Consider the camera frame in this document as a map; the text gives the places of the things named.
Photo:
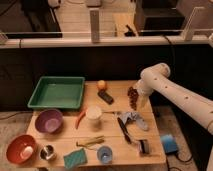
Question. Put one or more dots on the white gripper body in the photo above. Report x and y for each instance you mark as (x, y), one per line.
(142, 88)

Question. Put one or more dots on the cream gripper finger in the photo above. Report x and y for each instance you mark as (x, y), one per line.
(144, 100)

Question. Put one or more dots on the dark red grape bunch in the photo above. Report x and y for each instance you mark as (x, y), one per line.
(133, 97)

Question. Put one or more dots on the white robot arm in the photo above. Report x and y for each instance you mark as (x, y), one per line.
(155, 78)

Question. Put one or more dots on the purple bowl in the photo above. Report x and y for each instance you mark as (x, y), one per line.
(49, 121)

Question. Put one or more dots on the white object in red bowl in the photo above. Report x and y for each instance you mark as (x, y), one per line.
(26, 152)

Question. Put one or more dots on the red bowl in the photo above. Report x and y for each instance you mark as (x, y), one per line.
(17, 145)

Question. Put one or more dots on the orange fruit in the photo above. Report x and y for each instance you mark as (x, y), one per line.
(101, 85)

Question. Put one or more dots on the black scrub brush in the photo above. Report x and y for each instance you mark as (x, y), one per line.
(143, 146)

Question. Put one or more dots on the black object on far table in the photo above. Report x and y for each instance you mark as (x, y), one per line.
(129, 32)

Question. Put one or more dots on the white cup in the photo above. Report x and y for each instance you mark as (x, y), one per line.
(93, 114)

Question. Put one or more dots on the teal sponge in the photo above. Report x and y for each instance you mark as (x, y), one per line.
(75, 158)

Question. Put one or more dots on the green plastic tray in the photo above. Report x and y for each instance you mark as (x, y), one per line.
(58, 92)

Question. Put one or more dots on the small metal cup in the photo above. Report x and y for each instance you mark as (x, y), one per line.
(47, 153)

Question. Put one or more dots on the black handled utensil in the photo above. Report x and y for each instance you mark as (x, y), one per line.
(124, 130)

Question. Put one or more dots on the white angled bracket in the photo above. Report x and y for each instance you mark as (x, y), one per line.
(188, 31)

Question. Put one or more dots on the white horizontal rail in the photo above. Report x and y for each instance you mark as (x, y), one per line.
(106, 41)

